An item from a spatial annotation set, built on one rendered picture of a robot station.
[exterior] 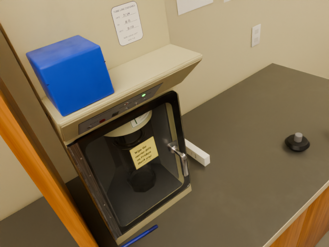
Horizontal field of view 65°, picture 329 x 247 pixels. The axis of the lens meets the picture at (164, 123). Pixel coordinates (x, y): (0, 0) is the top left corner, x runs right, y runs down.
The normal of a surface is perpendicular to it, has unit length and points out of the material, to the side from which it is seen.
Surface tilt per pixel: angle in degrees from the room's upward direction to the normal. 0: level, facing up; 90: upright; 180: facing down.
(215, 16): 90
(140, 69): 0
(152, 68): 0
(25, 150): 90
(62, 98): 90
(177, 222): 0
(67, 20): 90
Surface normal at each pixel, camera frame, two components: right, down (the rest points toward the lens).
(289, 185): -0.15, -0.79
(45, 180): 0.58, 0.42
